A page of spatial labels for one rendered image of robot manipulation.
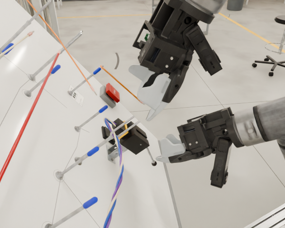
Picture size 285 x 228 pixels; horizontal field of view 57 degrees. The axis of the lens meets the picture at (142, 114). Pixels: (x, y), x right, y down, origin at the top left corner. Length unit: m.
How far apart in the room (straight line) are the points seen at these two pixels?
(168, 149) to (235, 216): 1.34
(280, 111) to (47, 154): 0.42
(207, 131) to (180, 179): 1.47
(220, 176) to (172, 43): 0.31
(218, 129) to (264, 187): 1.60
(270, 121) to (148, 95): 0.23
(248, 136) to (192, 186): 1.49
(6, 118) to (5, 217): 0.16
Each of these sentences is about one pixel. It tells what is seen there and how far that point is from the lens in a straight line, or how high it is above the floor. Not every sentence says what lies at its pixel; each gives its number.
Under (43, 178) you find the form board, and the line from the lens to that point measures 0.43.
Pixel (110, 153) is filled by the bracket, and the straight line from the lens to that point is 0.60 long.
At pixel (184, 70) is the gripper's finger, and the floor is 1.31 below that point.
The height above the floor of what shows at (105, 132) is 1.10.
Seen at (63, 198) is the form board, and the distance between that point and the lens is 0.44.
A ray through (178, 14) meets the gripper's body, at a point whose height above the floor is 1.39.
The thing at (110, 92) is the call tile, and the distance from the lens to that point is 0.77.
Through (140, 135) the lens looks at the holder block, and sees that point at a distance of 0.58.
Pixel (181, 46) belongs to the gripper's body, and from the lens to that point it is 0.44.
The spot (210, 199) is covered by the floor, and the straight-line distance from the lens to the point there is 1.96.
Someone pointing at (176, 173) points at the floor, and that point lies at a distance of 2.08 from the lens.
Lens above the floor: 1.49
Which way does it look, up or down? 33 degrees down
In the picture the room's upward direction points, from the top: straight up
